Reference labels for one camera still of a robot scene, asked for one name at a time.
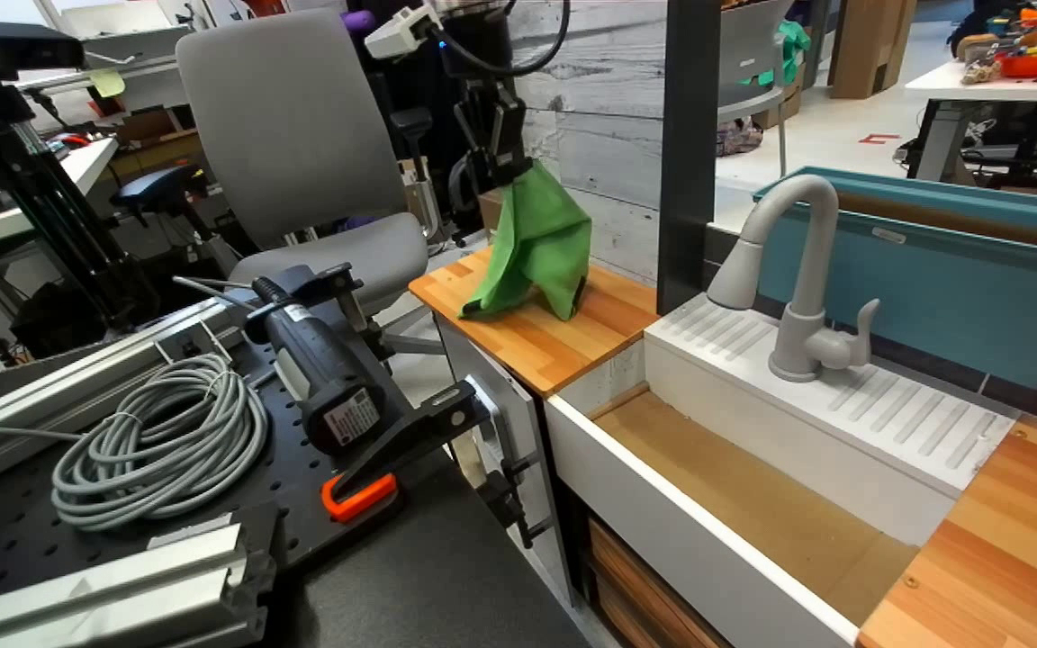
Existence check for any white sink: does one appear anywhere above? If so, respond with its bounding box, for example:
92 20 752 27
542 293 1018 648

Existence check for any long teal bin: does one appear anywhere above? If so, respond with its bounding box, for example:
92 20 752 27
750 164 1037 390

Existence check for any gray faucet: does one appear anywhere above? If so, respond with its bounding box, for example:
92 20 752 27
705 174 885 386

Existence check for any short aluminium extrusion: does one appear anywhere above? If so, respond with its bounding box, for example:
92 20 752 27
0 515 277 648

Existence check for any white cabinet front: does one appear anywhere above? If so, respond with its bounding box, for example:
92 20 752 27
430 318 558 551

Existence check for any gray cable coil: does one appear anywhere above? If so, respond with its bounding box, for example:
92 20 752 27
47 350 272 538

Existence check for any green towel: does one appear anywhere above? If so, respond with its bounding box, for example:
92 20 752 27
458 160 592 323

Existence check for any white desk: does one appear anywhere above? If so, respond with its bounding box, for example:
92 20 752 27
0 130 118 262

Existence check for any black camera tripod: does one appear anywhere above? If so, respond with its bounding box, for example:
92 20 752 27
0 16 163 332

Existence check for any gray wood panel backdrop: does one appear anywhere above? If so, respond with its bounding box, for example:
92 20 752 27
505 0 672 286

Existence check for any black frame post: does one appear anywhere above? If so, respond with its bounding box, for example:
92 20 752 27
654 0 723 318

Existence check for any wooden box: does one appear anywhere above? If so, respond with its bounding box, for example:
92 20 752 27
828 0 916 100

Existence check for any long aluminium extrusion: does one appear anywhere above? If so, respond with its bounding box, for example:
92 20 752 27
0 293 244 482

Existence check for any wooden drawer front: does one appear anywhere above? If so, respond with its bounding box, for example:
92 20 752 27
584 515 728 648

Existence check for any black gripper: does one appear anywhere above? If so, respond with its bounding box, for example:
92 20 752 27
458 84 536 195

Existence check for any wooden counter with cutout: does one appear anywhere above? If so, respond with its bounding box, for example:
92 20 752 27
858 412 1037 648

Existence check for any black clamp orange trigger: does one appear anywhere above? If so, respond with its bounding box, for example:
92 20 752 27
224 262 546 551

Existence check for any white table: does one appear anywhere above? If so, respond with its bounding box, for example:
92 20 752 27
901 57 1037 188

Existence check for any gray padded office chair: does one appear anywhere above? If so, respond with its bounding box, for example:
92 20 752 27
173 8 430 321

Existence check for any plain wooden counter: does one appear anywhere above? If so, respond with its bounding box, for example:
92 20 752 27
408 246 663 400

